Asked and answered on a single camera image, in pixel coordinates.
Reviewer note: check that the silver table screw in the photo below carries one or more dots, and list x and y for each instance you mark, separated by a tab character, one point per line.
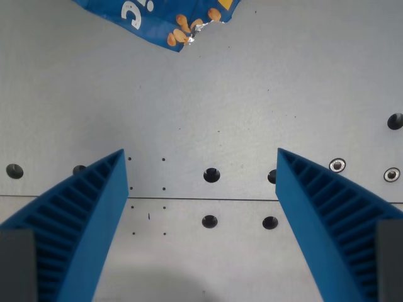
337	165
391	174

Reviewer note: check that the blue peanut snack bag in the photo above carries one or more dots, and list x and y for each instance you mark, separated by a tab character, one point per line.
151	25

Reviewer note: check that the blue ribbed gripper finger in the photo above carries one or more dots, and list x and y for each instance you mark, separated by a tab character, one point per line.
308	220
91	220

